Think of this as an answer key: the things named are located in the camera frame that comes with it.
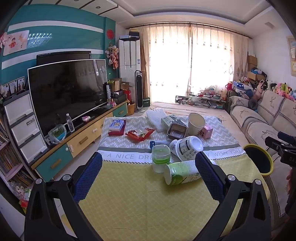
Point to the beige sheer curtains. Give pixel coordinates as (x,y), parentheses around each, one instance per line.
(166,64)

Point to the white tower fan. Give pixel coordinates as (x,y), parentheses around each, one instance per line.
(139,92)

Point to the yellow grey printed tablecloth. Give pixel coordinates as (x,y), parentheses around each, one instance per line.
(138,208)

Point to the cardboard box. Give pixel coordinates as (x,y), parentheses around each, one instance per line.
(115,85)

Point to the green paper cup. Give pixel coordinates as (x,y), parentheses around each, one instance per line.
(180,172)

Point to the beige sofa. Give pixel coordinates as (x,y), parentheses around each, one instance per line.
(259,120)

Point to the silver wall sticker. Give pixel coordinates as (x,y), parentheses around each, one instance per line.
(39,39)

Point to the cream paper bucket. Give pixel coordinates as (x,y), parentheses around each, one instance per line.
(196,124)

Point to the blue star-print bag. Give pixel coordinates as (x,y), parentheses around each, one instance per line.
(239,86)

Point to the white plastic drawer unit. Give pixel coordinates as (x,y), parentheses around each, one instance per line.
(23,129)

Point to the floral bed sheet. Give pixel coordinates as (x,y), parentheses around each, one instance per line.
(231,129)

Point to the framed wall picture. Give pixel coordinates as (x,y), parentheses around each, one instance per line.
(291,55)

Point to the hanging flower ornament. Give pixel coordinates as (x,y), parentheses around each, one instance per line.
(112,55)

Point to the curtain rod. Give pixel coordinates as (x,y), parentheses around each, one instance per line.
(161,23)

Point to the black flat television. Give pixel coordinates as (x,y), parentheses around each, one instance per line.
(60,58)

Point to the clear green plastic container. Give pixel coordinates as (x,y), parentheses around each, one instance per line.
(160,160)

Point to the red round wall decoration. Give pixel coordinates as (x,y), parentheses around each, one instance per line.
(110,34)

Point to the cartoon wall poster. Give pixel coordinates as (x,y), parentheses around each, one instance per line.
(16,42)

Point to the white standing air conditioner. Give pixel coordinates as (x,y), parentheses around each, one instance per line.
(129,60)

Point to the clear water bottle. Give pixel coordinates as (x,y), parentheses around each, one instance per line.
(70,125)

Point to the green white carton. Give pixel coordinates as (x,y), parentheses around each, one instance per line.
(171,120)

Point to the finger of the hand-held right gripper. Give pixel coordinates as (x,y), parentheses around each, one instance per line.
(276,143)
(288,138)

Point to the red canister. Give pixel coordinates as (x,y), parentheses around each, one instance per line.
(127,96)

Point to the yellow rimmed black bin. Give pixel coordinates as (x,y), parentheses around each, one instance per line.
(256,160)

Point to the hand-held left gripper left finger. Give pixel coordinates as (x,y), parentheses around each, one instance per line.
(89,176)

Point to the bookshelf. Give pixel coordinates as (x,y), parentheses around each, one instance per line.
(11,162)

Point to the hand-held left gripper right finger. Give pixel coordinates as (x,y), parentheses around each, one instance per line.
(208,176)

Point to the large curved television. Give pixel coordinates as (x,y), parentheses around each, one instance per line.
(67,95)

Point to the pile of plush toys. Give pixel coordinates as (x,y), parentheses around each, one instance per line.
(282,89)

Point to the pink small box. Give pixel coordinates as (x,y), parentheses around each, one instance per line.
(206,131)

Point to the blue star-print box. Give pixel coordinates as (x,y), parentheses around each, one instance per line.
(116,127)

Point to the black white tall box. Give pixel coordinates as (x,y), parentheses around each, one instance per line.
(108,92)

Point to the blue white long box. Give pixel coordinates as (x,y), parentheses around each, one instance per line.
(159,142)

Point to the pink white toy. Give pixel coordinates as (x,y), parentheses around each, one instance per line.
(86,118)

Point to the wooden television cabinet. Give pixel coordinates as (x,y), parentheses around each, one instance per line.
(85,139)

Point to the green box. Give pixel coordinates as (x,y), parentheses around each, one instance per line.
(146,102)

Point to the framed photos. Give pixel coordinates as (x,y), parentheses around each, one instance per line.
(13,87)

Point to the dark flat box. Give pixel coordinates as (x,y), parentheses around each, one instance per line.
(133,34)

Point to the cluttered glass coffee table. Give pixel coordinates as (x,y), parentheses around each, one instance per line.
(201,99)

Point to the person's right hand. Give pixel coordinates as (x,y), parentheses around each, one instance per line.
(290,183)

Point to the white plastic jar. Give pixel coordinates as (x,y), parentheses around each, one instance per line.
(185,148)

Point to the yellow basket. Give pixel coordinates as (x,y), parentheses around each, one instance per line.
(131,109)

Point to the stack of cardboard boxes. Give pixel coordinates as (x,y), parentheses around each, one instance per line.
(252,63)

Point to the foil tray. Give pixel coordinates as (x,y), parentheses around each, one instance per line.
(177,132)

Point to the red snack wrapper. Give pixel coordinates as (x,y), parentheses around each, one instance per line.
(138,134)

